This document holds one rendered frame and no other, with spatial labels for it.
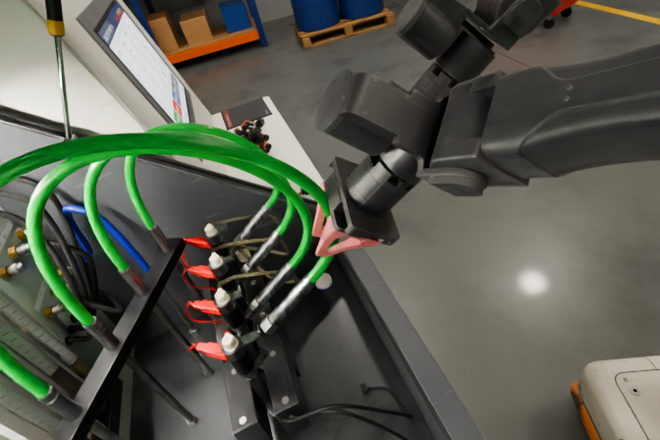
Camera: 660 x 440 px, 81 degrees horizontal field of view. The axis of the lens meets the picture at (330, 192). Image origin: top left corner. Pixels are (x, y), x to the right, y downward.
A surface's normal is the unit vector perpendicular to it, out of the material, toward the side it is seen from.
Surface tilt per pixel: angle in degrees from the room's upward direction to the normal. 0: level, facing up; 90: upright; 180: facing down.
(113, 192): 90
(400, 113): 60
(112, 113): 90
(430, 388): 0
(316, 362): 0
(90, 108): 90
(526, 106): 46
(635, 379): 0
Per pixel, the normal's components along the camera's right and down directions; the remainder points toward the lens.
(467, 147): -0.84, -0.34
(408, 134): 0.45, 0.01
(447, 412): -0.20, -0.76
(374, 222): 0.54, -0.62
